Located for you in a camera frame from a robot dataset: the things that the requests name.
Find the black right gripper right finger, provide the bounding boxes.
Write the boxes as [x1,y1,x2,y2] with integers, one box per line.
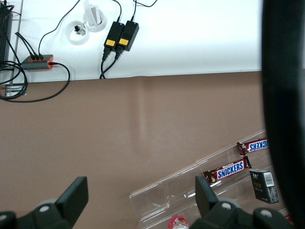
[190,176,294,229]

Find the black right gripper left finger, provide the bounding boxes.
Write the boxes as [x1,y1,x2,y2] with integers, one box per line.
[0,176,89,229]

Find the clear acrylic display rack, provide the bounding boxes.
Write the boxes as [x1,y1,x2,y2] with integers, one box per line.
[129,128,294,225]

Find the Snickers chocolate bar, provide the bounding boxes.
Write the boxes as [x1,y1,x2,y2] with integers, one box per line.
[236,138,269,156]
[203,156,253,187]

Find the small black barcode box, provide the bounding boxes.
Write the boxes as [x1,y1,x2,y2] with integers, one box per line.
[249,168,280,205]

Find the brown table mat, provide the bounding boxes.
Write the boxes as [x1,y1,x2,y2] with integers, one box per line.
[0,71,305,229]

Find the grey orange USB hub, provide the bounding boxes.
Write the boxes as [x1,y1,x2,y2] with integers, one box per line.
[20,54,55,72]

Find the black power adapter yellow label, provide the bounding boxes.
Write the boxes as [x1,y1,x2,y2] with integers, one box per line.
[103,21,125,50]
[115,20,140,52]

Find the small black metal clip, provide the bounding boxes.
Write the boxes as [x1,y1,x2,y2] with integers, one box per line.
[74,24,87,36]

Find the black finned electronics box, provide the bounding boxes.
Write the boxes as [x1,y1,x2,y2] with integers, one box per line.
[0,4,14,64]

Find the white tape roll with paper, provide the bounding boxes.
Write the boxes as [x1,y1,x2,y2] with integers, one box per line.
[82,0,107,33]

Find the black hub cable loop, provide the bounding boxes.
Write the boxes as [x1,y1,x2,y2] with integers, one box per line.
[0,61,71,103]

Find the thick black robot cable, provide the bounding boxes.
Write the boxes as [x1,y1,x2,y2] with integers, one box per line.
[260,0,305,229]

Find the black adapter mains cable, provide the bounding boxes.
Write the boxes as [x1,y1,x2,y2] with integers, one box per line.
[99,47,111,80]
[100,49,123,80]

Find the black USB cable bundle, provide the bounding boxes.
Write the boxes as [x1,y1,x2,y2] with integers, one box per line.
[14,31,45,61]

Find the thin black hub cable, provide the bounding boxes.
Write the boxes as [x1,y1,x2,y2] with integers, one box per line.
[38,0,81,56]

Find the silver metal rail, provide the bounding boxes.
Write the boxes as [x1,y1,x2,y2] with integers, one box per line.
[4,0,27,96]

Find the black adapter output cable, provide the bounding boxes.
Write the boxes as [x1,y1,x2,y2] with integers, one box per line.
[110,0,122,23]
[131,0,158,22]

